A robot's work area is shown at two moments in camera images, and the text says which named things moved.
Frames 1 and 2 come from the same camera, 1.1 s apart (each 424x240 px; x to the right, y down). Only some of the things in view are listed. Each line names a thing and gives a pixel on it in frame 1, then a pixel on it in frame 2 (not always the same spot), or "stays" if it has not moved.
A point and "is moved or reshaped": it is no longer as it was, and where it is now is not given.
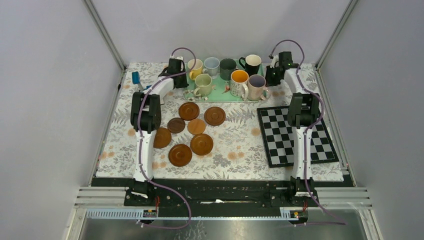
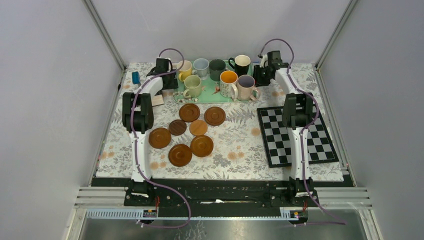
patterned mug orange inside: x=239 y=79 to x=228 y=79
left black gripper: x=183 y=84 to x=172 y=83
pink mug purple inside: x=256 y=89 is moved or reshaped
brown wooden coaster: x=201 y=144 stays
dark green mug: x=227 y=66 to x=216 y=66
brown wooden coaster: x=189 y=111 stays
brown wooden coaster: x=180 y=155 stays
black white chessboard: x=279 y=138 stays
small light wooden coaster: x=196 y=126 stays
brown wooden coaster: x=162 y=138 stays
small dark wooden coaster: x=176 y=125 stays
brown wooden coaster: x=214 y=116 stays
